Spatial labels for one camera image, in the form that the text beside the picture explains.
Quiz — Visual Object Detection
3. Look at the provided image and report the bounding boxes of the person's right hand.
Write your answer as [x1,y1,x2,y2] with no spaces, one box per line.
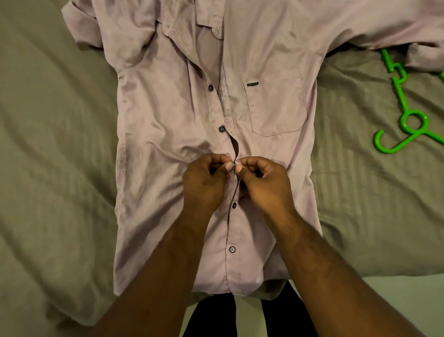
[236,156,298,222]

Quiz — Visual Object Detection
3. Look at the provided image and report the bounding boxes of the person's left hand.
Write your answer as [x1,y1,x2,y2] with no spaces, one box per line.
[182,153,235,218]

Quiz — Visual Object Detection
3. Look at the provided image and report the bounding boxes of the pink garment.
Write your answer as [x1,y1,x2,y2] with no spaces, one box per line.
[61,0,444,298]

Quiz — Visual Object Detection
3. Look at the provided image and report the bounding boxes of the pile of coloured plastic hangers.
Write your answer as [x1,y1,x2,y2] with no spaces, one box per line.
[373,49,444,155]

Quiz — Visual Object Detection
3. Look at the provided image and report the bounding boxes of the person's left forearm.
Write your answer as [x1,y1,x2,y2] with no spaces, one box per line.
[89,208,212,337]

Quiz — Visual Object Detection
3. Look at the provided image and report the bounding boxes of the person's right forearm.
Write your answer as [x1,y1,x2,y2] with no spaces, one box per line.
[267,208,426,337]

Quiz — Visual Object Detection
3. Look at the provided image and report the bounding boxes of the person's black trousers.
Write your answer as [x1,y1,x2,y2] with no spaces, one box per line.
[182,281,320,337]

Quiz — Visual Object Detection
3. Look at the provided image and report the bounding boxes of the bed with taupe sheet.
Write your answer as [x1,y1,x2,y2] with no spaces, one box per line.
[0,0,444,327]

